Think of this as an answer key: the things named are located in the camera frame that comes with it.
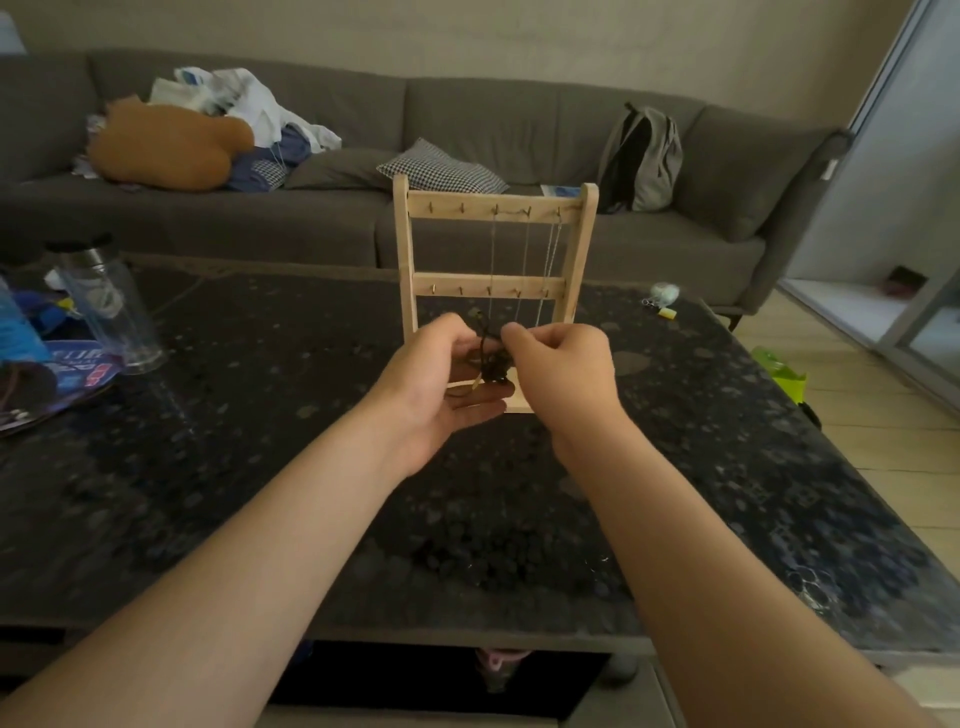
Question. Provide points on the person's right hand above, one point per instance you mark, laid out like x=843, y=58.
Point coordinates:
x=570, y=382

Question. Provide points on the person's left hand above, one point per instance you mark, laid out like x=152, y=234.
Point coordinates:
x=427, y=390

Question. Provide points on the wooden jewelry stand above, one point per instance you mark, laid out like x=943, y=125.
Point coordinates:
x=465, y=206

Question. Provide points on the person's left forearm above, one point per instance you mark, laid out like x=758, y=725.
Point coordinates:
x=202, y=600

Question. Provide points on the person's right forearm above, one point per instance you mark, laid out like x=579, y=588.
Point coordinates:
x=727, y=600

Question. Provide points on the green bag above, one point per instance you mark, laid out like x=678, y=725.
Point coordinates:
x=780, y=375

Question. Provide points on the checkered pillow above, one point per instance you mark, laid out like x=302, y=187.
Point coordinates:
x=442, y=169

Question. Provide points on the grey backpack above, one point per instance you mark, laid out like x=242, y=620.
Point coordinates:
x=660, y=169

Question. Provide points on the grey flat cushion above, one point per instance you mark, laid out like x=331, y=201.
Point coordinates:
x=337, y=169

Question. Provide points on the small black object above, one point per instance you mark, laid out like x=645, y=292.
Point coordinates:
x=810, y=415

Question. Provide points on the grey fabric sofa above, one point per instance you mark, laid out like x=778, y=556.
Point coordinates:
x=510, y=120

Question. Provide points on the blue crumpled garment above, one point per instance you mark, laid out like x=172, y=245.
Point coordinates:
x=292, y=150

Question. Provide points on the pink item under table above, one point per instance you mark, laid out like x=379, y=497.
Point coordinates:
x=499, y=664

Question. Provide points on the blue cloth item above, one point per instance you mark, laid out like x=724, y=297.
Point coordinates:
x=302, y=651

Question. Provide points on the clear plastic tumbler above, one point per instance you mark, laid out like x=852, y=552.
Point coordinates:
x=112, y=307

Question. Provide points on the white crumpled garment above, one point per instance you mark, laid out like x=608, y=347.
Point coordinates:
x=259, y=105

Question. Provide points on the blue printed packet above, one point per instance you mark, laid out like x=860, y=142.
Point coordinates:
x=79, y=367

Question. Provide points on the dark shoe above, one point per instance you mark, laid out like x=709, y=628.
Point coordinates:
x=905, y=281

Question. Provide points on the brown plush toy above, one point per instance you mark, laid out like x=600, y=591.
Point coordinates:
x=165, y=146

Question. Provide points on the sliding glass door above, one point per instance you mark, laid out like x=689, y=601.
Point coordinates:
x=900, y=165

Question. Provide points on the blue plastic bottle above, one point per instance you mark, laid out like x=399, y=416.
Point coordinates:
x=19, y=330

